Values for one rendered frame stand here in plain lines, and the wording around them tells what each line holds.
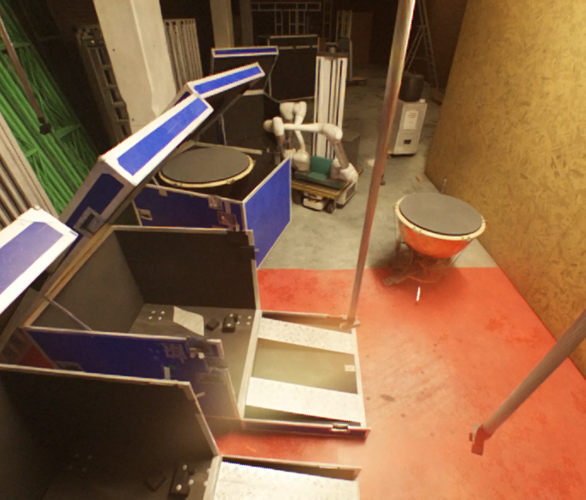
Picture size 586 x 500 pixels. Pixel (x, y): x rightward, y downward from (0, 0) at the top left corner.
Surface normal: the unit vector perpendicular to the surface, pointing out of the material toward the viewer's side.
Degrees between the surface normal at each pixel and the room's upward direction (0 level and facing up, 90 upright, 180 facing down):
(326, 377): 2
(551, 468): 0
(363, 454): 0
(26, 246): 46
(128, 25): 90
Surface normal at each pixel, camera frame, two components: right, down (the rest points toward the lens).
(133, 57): 0.01, 0.62
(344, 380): 0.03, -0.79
